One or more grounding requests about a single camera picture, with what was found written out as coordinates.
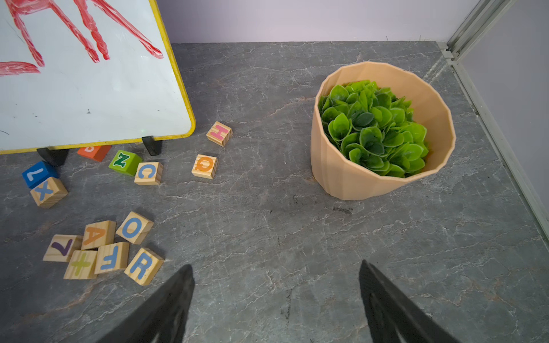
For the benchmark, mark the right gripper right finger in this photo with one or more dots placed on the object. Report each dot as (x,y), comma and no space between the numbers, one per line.
(391,315)

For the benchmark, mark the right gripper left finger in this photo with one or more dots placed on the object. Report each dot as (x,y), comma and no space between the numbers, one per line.
(163,317)

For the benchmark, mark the wooden block blue R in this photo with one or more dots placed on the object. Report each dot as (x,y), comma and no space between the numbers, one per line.
(144,266)

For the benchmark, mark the wooden block blue E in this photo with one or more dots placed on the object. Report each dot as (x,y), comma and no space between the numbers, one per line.
(112,257)

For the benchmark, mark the wooden block orange A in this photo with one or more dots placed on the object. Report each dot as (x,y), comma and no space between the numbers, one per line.
(98,234)

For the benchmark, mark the green block letter N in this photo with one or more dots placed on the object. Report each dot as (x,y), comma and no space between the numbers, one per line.
(126,163)

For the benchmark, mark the red block white letter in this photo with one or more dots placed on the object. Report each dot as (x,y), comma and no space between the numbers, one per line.
(97,153)

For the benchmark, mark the whiteboard with red PEAR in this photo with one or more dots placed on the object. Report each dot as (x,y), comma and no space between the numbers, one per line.
(88,73)

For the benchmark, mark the wooden block blue O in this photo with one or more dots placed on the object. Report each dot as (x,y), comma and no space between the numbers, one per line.
(135,228)

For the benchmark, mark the wooden block green plus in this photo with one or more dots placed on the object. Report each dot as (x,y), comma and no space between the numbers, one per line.
(82,265)

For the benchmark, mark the wooden block purple seven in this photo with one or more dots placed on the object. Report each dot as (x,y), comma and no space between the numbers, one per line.
(62,247)

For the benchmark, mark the wooden block blue C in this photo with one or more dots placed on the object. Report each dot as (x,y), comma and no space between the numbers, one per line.
(149,173)

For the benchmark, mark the wooden block orange Q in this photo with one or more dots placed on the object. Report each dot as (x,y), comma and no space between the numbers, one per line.
(205,167)

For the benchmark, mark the wooden block blue X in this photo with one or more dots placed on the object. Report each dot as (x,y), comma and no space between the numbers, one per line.
(49,192)

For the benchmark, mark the right whiteboard foot black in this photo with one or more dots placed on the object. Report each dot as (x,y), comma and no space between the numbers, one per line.
(153,146)

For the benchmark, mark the whiteboard foot black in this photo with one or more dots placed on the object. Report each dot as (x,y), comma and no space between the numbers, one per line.
(153,146)
(55,157)

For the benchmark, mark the tan pot with green plant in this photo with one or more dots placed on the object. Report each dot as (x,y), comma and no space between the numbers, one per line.
(376,128)

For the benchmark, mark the blue block white seven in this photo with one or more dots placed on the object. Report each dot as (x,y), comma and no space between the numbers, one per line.
(38,173)

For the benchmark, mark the left whiteboard foot black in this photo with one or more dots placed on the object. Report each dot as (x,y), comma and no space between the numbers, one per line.
(55,157)

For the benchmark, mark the wooden block pink H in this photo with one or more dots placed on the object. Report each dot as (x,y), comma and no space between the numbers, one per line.
(219,134)

